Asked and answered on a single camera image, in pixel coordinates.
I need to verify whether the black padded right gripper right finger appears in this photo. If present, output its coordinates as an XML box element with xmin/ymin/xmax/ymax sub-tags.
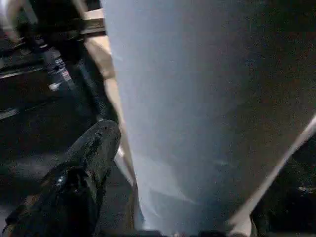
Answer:
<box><xmin>249</xmin><ymin>138</ymin><xmax>316</xmax><ymax>237</ymax></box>

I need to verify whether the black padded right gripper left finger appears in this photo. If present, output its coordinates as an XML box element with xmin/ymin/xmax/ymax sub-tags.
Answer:
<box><xmin>4</xmin><ymin>119</ymin><xmax>121</xmax><ymax>237</ymax></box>

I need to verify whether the white plastic table top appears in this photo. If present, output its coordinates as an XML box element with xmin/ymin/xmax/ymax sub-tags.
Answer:
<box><xmin>82</xmin><ymin>7</ymin><xmax>316</xmax><ymax>234</ymax></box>

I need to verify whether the white plastic table leg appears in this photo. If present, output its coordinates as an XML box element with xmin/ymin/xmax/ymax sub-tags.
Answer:
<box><xmin>101</xmin><ymin>0</ymin><xmax>316</xmax><ymax>233</ymax></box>

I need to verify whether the black mat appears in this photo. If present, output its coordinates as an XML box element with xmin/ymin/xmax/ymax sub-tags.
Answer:
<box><xmin>0</xmin><ymin>24</ymin><xmax>139</xmax><ymax>237</ymax></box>

